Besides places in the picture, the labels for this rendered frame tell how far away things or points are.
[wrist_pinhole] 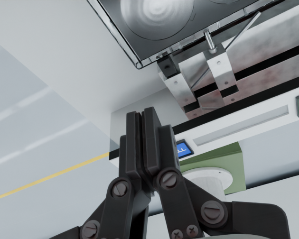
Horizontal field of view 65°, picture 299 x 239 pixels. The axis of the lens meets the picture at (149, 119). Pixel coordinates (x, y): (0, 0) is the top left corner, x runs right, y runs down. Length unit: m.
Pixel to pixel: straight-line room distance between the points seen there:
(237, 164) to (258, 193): 2.44
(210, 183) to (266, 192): 2.45
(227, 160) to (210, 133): 0.22
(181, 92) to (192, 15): 0.14
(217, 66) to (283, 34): 0.12
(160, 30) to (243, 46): 0.16
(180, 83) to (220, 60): 0.08
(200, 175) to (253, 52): 0.38
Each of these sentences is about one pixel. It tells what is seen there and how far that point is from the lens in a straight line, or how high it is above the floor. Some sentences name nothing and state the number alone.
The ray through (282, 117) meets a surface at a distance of 0.50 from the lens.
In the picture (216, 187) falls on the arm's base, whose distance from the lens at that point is 0.72.
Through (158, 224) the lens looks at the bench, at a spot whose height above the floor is 0.21.
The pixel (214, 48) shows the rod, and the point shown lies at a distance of 0.42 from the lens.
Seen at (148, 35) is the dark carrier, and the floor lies 0.90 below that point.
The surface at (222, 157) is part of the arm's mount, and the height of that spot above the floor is 0.91.
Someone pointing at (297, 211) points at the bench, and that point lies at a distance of 3.08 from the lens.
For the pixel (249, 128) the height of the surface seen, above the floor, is 0.96.
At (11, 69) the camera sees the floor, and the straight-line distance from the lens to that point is 1.67.
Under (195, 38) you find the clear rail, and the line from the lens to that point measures 0.39.
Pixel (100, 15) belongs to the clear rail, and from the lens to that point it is 0.36.
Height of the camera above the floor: 1.23
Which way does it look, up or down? 41 degrees down
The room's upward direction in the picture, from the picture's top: 174 degrees clockwise
